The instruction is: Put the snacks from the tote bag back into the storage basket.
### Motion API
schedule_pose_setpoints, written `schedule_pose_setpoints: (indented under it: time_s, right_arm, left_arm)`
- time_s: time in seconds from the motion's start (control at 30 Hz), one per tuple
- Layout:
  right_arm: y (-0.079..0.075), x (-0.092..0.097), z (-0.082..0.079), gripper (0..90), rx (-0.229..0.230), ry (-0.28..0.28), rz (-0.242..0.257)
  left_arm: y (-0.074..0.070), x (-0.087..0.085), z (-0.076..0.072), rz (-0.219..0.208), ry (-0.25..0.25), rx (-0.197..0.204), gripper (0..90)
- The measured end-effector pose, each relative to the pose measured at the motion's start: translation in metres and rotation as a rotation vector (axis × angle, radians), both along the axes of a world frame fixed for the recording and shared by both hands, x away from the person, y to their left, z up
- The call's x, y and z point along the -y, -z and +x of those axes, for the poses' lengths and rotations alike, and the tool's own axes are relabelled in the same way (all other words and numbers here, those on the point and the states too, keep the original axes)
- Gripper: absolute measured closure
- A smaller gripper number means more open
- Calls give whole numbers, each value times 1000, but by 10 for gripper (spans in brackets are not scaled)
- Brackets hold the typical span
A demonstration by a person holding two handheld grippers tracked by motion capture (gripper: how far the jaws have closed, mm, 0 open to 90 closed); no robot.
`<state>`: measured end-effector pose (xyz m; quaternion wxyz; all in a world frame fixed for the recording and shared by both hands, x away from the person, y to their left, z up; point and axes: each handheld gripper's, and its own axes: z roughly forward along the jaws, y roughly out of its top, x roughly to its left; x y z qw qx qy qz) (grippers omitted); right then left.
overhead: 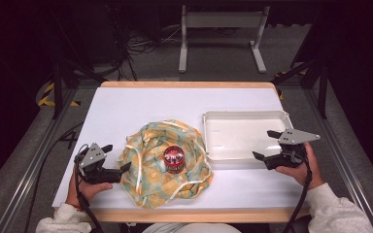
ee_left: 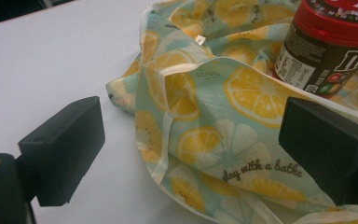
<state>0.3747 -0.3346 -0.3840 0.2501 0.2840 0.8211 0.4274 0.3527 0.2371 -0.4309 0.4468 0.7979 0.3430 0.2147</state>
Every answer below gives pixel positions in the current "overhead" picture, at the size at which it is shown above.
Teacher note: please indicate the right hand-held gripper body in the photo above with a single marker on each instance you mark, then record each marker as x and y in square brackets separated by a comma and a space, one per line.
[288, 155]

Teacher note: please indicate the white metal stand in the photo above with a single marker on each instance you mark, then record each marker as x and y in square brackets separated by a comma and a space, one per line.
[223, 19]

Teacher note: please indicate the aluminium rail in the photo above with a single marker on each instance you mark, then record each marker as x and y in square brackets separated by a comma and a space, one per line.
[29, 174]
[346, 174]

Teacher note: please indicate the person's right hand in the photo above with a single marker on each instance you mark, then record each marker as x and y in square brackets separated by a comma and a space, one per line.
[306, 173]

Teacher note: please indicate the yellow black hazard tape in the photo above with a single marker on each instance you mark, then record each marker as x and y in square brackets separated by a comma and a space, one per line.
[47, 93]

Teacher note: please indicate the yellow green patterned cloth bag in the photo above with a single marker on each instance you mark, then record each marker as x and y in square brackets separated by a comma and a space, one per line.
[149, 184]

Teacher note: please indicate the person's lap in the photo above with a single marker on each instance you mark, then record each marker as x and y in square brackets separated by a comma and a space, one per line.
[191, 228]

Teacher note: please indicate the black metal stand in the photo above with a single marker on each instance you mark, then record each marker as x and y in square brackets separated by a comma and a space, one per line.
[57, 87]
[322, 87]

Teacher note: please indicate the person's left hand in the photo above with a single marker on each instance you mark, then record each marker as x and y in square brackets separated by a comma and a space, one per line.
[89, 191]

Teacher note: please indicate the white table mat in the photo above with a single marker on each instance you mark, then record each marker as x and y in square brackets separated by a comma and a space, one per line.
[142, 103]

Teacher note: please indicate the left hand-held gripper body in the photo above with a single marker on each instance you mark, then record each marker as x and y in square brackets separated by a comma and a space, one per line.
[94, 173]

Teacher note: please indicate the red round jar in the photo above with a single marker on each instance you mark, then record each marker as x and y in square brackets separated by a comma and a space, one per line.
[174, 158]

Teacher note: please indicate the white plastic tray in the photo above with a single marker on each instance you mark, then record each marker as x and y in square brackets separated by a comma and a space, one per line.
[239, 136]

